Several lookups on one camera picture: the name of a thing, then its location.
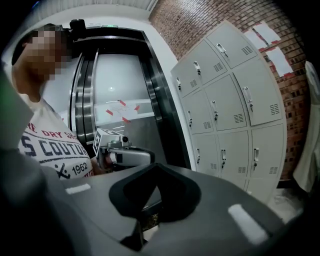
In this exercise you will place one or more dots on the green exit sign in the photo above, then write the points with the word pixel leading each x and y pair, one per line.
pixel 110 25

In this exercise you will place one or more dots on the white printed t-shirt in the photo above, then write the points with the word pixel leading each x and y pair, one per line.
pixel 50 125

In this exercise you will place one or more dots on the grey metal locker cabinet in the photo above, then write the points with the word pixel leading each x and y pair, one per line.
pixel 225 105

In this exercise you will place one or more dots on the person's head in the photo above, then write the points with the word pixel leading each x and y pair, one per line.
pixel 37 62

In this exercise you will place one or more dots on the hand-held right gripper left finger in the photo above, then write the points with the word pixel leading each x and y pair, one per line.
pixel 75 220

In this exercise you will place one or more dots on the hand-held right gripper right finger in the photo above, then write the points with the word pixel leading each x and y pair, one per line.
pixel 212 237

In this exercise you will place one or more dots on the person's left forearm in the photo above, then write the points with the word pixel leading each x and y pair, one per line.
pixel 96 168

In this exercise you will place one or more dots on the black head-mounted camera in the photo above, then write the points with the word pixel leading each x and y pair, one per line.
pixel 78 28

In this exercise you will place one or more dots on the white notice with red tape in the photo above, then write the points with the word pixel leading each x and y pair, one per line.
pixel 122 110

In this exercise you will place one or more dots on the white paper sheet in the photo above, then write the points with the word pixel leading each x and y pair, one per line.
pixel 279 61
pixel 255 39
pixel 268 32

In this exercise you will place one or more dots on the steel elevator door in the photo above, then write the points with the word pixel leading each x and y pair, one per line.
pixel 117 80

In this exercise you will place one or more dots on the black elevator door frame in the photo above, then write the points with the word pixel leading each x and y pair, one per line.
pixel 172 120

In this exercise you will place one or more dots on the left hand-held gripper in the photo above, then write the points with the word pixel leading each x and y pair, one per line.
pixel 130 155

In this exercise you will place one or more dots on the person's left hand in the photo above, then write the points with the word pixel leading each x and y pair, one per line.
pixel 108 162

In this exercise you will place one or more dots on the grid of closed locker doors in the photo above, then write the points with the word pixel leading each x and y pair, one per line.
pixel 225 105

